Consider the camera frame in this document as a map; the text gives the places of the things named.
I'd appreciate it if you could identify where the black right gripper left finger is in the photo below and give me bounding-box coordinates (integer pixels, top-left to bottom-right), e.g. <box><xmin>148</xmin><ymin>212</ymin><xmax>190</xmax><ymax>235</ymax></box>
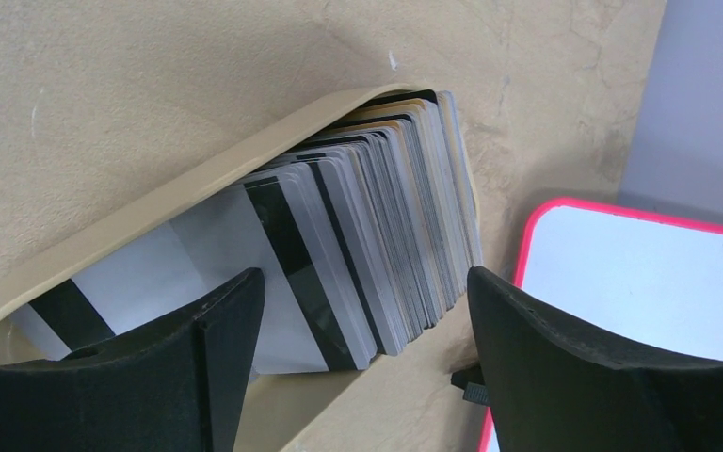
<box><xmin>0</xmin><ymin>268</ymin><xmax>265</xmax><ymax>451</ymax></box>

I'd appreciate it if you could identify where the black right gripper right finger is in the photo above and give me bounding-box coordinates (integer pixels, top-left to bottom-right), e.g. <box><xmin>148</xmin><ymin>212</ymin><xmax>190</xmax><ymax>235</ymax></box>
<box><xmin>467</xmin><ymin>266</ymin><xmax>723</xmax><ymax>451</ymax></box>

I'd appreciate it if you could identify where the beige oval card tray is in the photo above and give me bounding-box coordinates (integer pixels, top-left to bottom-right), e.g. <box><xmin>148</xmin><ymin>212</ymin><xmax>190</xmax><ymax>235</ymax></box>
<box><xmin>0</xmin><ymin>83</ymin><xmax>484</xmax><ymax>452</ymax></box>

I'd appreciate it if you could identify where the stack of white cards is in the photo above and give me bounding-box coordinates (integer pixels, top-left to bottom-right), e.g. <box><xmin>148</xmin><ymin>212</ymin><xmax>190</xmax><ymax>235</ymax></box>
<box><xmin>10</xmin><ymin>89</ymin><xmax>482</xmax><ymax>375</ymax></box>

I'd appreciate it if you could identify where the black whiteboard clip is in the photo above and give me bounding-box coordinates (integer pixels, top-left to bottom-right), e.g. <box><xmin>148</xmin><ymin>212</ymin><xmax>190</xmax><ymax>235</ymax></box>
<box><xmin>450</xmin><ymin>363</ymin><xmax>490</xmax><ymax>407</ymax></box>

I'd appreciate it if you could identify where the pink framed whiteboard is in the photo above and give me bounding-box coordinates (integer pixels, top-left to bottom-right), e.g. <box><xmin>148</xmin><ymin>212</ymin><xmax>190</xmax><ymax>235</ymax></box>
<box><xmin>476</xmin><ymin>197</ymin><xmax>723</xmax><ymax>452</ymax></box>

